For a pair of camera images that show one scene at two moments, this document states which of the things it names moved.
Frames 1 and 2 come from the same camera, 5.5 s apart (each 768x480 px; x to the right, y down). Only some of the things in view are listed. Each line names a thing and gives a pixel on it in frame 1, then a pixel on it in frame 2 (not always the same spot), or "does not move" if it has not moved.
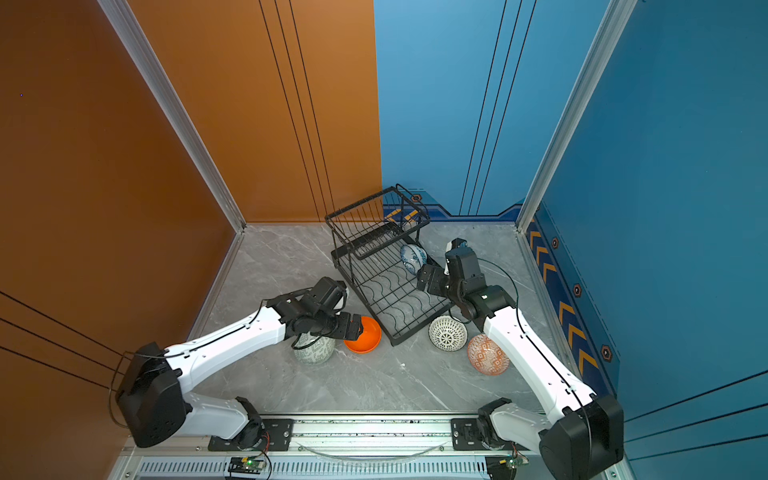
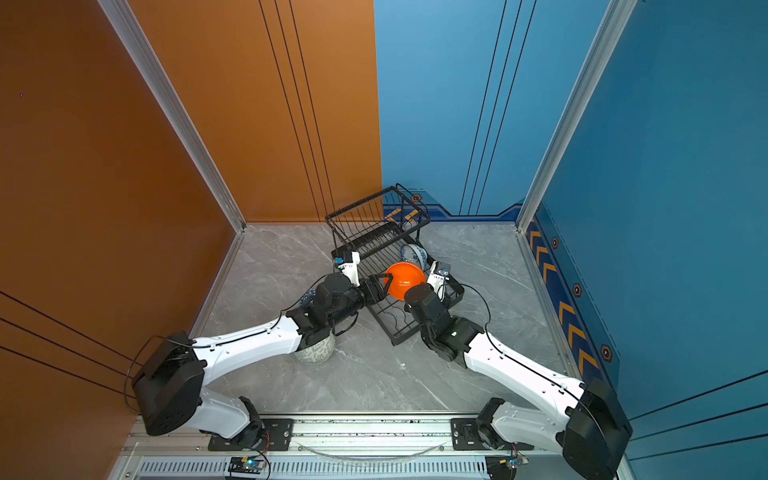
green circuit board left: (245, 465) does not move
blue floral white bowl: (413, 257) does not move
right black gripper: (437, 275) to (408, 307)
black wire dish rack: (377, 255) does not move
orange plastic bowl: (369, 340) to (405, 275)
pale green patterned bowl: (316, 352) does not move
